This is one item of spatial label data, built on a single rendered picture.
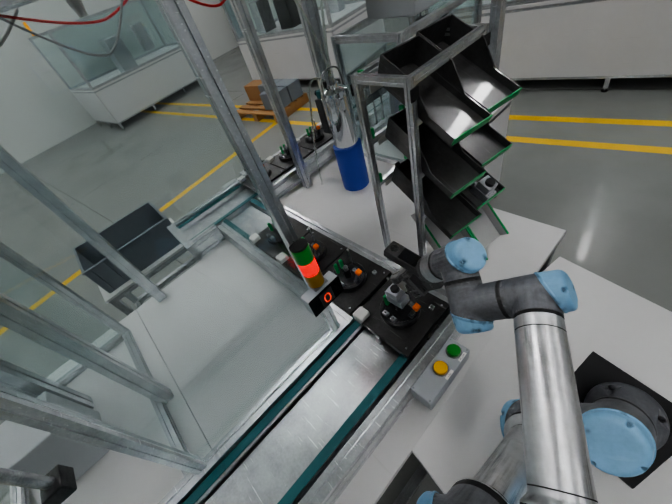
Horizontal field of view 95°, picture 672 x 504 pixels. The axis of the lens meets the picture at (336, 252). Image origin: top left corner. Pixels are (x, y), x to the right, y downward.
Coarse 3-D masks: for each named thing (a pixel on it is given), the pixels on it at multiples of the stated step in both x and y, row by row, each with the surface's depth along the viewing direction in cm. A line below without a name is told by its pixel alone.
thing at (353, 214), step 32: (320, 192) 190; (352, 192) 182; (384, 192) 174; (352, 224) 163; (512, 224) 136; (544, 224) 132; (384, 256) 142; (512, 256) 125; (544, 256) 121; (416, 416) 95; (384, 448) 91; (352, 480) 88; (384, 480) 86
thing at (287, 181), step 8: (328, 144) 209; (320, 152) 206; (328, 152) 210; (304, 160) 203; (312, 160) 204; (320, 160) 208; (328, 160) 213; (312, 168) 206; (280, 176) 196; (288, 176) 196; (296, 176) 200; (272, 184) 192; (280, 184) 195; (288, 184) 198; (296, 184) 203; (280, 192) 196
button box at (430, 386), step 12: (444, 348) 97; (432, 360) 95; (444, 360) 94; (456, 360) 93; (432, 372) 93; (456, 372) 94; (420, 384) 91; (432, 384) 90; (444, 384) 90; (420, 396) 89; (432, 396) 88; (432, 408) 91
